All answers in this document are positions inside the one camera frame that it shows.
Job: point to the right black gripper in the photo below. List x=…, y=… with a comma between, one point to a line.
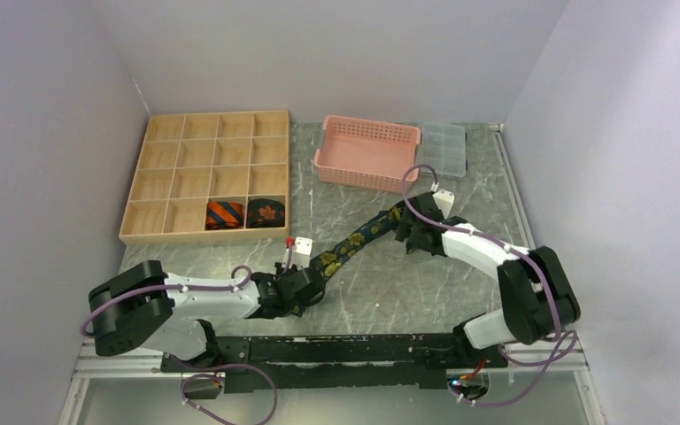
x=403, y=229

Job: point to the pink plastic basket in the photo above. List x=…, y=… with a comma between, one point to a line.
x=367, y=154

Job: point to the orange navy striped tie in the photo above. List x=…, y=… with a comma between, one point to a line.
x=221, y=215

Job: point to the clear plastic organizer box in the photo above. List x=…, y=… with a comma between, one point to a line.
x=443, y=147

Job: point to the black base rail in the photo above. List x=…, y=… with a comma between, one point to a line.
x=425, y=360

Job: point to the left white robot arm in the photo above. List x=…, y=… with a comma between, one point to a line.
x=146, y=307

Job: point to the wooden compartment tray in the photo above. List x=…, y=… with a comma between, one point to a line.
x=190, y=159

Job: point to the aluminium frame rail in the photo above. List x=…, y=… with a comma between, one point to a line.
x=542, y=352

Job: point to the dark rolled tie orange leaf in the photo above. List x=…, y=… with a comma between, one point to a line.
x=265, y=213

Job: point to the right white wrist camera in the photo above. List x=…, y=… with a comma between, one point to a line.
x=444, y=199

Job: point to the blue yellow floral tie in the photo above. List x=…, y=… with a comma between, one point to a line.
x=328, y=262

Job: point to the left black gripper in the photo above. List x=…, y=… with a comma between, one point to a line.
x=292, y=269

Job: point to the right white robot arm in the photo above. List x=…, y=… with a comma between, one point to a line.
x=536, y=298

